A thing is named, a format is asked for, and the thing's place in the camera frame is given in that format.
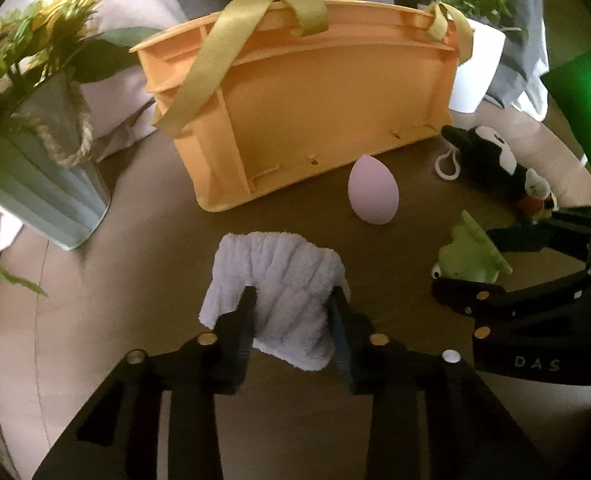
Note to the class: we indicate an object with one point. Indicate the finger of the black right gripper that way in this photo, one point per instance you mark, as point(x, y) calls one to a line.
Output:
point(568, 231)
point(474, 299)

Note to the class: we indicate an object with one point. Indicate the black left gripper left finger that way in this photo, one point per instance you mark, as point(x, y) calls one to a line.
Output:
point(115, 435)

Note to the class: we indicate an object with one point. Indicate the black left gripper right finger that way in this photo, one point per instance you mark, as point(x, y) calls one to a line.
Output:
point(432, 417)

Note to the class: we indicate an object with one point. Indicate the green frog plush toy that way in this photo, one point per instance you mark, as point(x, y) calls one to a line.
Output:
point(471, 256)

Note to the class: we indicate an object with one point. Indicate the Mickey Mouse plush toy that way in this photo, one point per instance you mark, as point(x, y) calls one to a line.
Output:
point(484, 158)

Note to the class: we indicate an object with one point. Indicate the pink makeup sponge egg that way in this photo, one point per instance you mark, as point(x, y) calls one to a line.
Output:
point(373, 191)

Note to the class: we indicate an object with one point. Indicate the white fluffy towel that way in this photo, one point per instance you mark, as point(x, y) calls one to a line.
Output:
point(293, 279)

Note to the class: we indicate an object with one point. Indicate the white plant pot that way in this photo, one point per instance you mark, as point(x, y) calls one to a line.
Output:
point(474, 77)

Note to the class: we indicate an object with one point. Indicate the pale green ribbed vase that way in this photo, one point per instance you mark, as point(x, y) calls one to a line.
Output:
point(46, 178)

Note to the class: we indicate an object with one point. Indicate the orange plastic basket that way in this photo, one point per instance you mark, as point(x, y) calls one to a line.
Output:
point(267, 93)

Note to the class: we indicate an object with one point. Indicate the yellow sunflower bouquet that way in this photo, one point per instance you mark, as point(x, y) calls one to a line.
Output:
point(49, 37)

